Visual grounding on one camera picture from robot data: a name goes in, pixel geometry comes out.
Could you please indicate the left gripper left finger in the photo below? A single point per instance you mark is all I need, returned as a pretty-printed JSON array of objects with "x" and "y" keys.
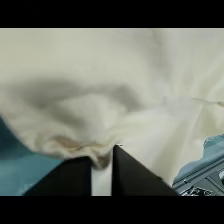
[{"x": 70, "y": 180}]

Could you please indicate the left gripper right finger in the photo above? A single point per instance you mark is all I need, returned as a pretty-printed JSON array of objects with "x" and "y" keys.
[{"x": 135, "y": 178}]

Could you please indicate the cream white garment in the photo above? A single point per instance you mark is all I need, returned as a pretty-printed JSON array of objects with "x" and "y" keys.
[{"x": 110, "y": 83}]

